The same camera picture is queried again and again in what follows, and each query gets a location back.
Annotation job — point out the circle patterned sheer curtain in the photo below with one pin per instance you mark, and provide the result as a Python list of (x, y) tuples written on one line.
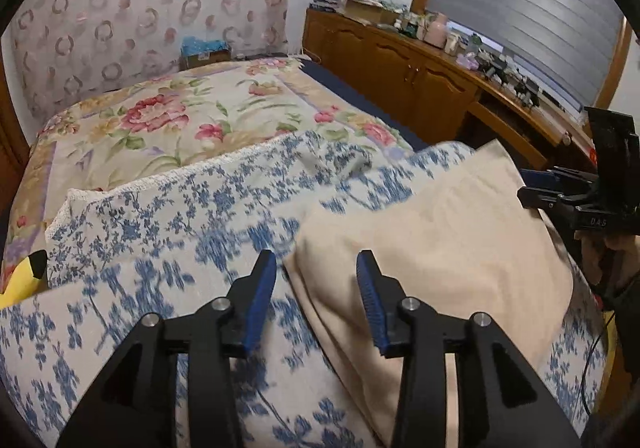
[(150, 2)]

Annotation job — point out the blue floral white blanket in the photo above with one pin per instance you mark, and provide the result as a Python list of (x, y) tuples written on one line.
[(175, 208)]

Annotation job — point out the peach printed t-shirt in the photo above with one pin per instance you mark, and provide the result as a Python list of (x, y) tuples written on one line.
[(425, 238)]

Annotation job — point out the wooden sideboard cabinet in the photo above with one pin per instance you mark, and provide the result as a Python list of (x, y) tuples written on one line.
[(400, 72)]

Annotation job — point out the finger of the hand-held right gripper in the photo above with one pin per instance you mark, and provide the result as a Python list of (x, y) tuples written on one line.
[(540, 176), (545, 200)]

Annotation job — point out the small purple object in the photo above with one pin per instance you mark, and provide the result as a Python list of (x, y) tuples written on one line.
[(470, 61)]

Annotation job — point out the brown box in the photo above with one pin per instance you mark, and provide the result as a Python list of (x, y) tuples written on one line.
[(365, 10)]

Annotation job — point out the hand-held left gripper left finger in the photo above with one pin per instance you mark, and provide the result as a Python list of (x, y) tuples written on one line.
[(260, 308)]

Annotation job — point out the blue plastic bag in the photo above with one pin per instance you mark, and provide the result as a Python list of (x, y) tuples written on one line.
[(202, 46)]

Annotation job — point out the brown louvered wardrobe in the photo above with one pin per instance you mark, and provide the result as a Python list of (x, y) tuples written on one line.
[(12, 127)]

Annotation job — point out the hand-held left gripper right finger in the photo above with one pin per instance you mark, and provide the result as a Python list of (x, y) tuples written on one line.
[(372, 308)]

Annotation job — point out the yellow cloth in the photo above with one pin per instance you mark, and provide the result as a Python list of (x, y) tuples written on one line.
[(22, 278)]

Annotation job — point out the pink bottle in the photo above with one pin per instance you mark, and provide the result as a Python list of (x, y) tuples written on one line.
[(436, 30)]

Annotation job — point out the black figure toy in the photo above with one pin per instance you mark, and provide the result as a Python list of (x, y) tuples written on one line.
[(496, 67)]

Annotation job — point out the pink floral quilt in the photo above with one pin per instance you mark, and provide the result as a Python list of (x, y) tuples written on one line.
[(175, 127)]

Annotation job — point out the person's right hand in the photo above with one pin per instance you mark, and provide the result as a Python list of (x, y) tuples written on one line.
[(592, 258)]

